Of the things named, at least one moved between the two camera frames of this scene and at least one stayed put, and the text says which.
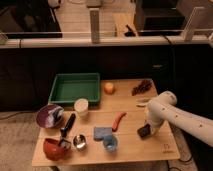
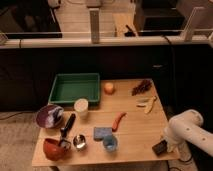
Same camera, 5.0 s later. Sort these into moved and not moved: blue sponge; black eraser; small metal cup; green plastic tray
Moved: black eraser
Not moved: green plastic tray; small metal cup; blue sponge
